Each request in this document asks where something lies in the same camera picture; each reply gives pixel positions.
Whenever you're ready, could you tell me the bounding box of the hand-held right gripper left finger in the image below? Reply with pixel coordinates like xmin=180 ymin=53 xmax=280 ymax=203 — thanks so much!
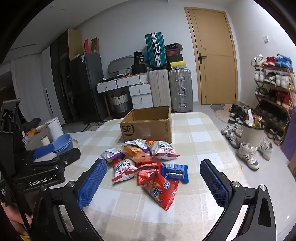
xmin=30 ymin=159 xmax=108 ymax=241

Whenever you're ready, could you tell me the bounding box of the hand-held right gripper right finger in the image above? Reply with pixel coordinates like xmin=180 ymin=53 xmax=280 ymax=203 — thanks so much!
xmin=199 ymin=159 xmax=277 ymax=241

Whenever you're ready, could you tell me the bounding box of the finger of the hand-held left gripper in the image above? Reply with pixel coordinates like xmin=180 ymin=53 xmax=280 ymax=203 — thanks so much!
xmin=32 ymin=143 xmax=56 ymax=159
xmin=28 ymin=148 xmax=81 ymax=173

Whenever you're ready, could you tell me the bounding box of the silver purple snack bag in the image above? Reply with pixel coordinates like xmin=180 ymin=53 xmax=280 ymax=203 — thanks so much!
xmin=124 ymin=139 xmax=151 ymax=154
xmin=100 ymin=148 xmax=122 ymax=162

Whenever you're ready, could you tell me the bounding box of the blue cookie packet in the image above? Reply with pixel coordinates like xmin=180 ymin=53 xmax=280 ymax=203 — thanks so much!
xmin=161 ymin=163 xmax=189 ymax=184

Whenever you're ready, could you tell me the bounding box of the orange bread snack bag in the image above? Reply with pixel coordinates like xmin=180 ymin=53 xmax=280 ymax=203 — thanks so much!
xmin=122 ymin=144 xmax=153 ymax=163

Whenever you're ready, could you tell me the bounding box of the large red snack bag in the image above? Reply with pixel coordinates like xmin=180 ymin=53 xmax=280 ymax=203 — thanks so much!
xmin=142 ymin=173 xmax=179 ymax=211

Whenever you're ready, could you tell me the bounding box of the white red orange snack bag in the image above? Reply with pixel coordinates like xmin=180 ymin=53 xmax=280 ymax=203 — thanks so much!
xmin=146 ymin=139 xmax=180 ymax=160

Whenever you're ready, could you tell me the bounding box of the brown cardboard box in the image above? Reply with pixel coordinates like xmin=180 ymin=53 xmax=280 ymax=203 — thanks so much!
xmin=119 ymin=106 xmax=173 ymax=144

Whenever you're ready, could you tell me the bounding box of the person's left hand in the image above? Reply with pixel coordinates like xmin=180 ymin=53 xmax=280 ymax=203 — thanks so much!
xmin=6 ymin=204 xmax=33 ymax=235

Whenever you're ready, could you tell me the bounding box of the white side bench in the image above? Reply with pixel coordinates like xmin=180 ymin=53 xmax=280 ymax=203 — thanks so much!
xmin=22 ymin=125 xmax=55 ymax=151

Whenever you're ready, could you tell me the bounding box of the stack of blue bowls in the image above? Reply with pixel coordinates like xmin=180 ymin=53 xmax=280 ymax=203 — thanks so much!
xmin=52 ymin=133 xmax=73 ymax=156

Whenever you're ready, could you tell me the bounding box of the patterned floor rug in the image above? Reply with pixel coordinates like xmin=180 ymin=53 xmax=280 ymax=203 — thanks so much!
xmin=85 ymin=121 xmax=110 ymax=133

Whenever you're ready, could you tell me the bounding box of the cluster of scattered sneakers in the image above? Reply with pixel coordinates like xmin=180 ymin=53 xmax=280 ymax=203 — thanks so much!
xmin=220 ymin=104 xmax=274 ymax=171

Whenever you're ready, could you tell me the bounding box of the beige waste bin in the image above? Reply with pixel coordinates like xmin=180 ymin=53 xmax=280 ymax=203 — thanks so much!
xmin=240 ymin=122 xmax=265 ymax=153

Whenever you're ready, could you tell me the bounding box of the round beige mat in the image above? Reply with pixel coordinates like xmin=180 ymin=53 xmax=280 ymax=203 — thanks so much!
xmin=216 ymin=110 xmax=232 ymax=125

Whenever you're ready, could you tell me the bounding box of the black cabinet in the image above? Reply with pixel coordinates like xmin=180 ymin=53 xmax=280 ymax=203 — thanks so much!
xmin=69 ymin=52 xmax=108 ymax=121

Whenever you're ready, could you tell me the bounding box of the woven laundry basket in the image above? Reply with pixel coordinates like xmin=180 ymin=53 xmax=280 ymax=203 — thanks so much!
xmin=108 ymin=91 xmax=130 ymax=117

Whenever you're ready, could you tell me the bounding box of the dark tall cabinet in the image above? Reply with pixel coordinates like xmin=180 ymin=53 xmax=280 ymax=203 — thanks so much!
xmin=49 ymin=29 xmax=83 ymax=124

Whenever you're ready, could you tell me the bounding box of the printed cardboard carton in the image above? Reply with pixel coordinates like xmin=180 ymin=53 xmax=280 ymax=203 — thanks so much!
xmin=288 ymin=151 xmax=296 ymax=179

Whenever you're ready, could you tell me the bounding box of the silver suitcase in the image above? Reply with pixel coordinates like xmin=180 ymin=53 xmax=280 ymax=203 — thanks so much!
xmin=168 ymin=69 xmax=194 ymax=113

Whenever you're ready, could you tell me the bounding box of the white drawer desk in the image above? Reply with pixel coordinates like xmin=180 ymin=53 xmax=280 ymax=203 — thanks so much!
xmin=96 ymin=73 xmax=154 ymax=112

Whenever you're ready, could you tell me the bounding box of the wooden shoe rack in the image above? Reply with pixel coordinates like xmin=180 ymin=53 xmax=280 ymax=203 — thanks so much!
xmin=253 ymin=62 xmax=296 ymax=147

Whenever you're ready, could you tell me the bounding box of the beige suitcase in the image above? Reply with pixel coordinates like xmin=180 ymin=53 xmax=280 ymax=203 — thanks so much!
xmin=148 ymin=69 xmax=172 ymax=114

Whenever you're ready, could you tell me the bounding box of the black storage box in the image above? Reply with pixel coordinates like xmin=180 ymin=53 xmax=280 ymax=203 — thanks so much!
xmin=131 ymin=65 xmax=149 ymax=75

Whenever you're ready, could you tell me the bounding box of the brown cardboard sheet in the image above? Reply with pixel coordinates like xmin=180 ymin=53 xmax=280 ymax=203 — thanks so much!
xmin=90 ymin=37 xmax=100 ymax=54

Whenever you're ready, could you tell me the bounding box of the shoe rack with shoes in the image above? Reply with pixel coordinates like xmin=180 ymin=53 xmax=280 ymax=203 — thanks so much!
xmin=252 ymin=54 xmax=294 ymax=144

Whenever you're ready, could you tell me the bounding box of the black printed bag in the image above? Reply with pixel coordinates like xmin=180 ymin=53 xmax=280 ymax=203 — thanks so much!
xmin=133 ymin=51 xmax=149 ymax=67

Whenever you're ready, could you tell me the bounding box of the wooden door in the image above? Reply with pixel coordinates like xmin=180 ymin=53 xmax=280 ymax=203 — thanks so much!
xmin=184 ymin=7 xmax=239 ymax=105

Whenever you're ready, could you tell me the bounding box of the teal suitcase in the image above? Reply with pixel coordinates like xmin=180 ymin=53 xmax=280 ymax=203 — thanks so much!
xmin=145 ymin=33 xmax=167 ymax=68

